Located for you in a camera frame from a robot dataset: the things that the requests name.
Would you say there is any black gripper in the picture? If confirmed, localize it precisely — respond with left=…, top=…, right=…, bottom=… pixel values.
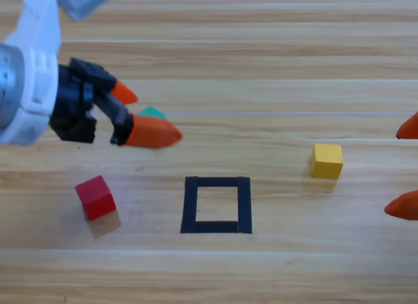
left=48, top=57, right=183, bottom=150

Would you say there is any red wooden block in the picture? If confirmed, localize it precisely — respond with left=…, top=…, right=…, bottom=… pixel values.
left=74, top=175, right=118, bottom=222

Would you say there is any yellow wooden block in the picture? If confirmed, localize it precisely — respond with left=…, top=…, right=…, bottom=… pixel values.
left=310, top=143, right=344, bottom=180

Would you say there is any green wooden block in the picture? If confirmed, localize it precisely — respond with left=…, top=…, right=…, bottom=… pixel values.
left=137, top=106, right=167, bottom=120

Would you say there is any black tape square outline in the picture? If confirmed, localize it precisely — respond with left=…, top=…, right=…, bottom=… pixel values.
left=180, top=176, right=253, bottom=235

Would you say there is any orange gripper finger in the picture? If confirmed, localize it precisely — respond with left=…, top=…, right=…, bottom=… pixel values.
left=395, top=111, right=418, bottom=141
left=383, top=190, right=418, bottom=221

